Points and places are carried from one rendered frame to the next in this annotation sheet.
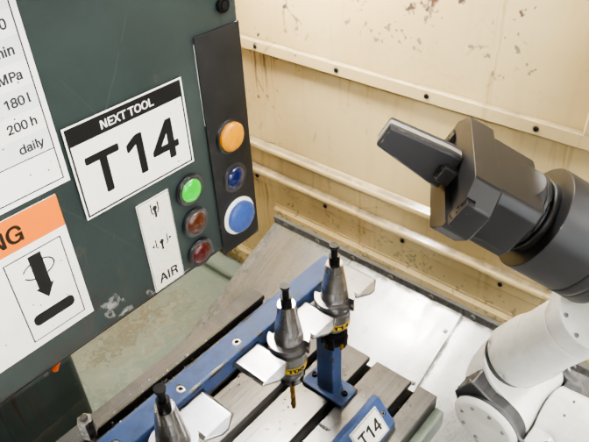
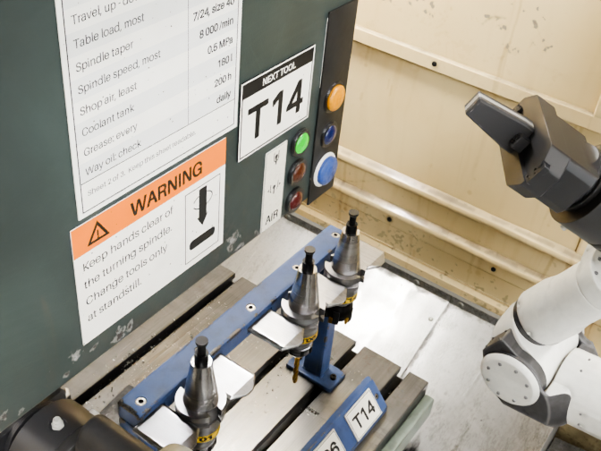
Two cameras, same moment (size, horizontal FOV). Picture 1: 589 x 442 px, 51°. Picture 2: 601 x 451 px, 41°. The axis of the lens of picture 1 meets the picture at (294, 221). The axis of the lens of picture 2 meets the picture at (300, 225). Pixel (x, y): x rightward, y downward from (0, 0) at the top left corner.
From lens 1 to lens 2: 0.29 m
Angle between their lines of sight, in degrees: 8
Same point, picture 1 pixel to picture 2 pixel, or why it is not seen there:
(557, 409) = (575, 366)
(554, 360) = (581, 315)
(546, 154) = not seen: hidden behind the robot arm
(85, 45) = (269, 17)
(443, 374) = (428, 363)
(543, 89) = (558, 67)
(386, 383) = (376, 368)
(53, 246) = (215, 182)
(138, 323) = not seen: hidden behind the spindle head
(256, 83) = not seen: hidden behind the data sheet
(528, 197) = (586, 165)
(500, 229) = (563, 190)
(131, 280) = (248, 219)
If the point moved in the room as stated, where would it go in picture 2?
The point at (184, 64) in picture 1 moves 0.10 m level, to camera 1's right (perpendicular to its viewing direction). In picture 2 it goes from (318, 34) to (435, 38)
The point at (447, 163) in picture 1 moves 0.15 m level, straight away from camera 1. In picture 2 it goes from (522, 133) to (516, 60)
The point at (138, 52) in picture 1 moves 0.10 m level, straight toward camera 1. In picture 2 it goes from (295, 23) to (344, 83)
